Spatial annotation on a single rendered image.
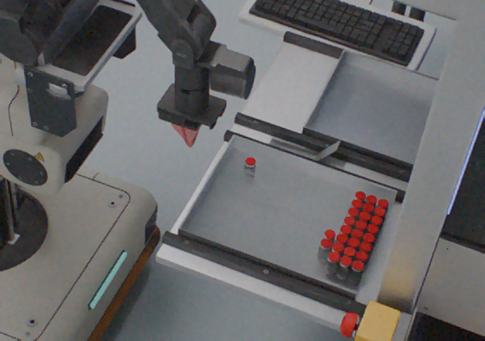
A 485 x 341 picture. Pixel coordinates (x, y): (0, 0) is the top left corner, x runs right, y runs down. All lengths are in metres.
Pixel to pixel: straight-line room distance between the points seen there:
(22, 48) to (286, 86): 0.67
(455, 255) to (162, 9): 0.56
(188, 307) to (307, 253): 1.02
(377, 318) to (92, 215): 1.22
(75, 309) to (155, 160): 0.80
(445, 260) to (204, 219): 0.53
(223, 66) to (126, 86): 1.85
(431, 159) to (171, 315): 1.54
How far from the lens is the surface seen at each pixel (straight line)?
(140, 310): 2.80
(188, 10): 1.51
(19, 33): 1.64
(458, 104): 1.30
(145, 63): 3.46
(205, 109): 1.64
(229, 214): 1.87
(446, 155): 1.36
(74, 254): 2.57
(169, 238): 1.81
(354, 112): 2.09
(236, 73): 1.55
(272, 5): 2.41
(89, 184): 2.71
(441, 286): 1.57
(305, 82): 2.14
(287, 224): 1.87
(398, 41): 2.37
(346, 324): 1.60
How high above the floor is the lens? 2.33
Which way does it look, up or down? 48 degrees down
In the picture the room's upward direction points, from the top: 7 degrees clockwise
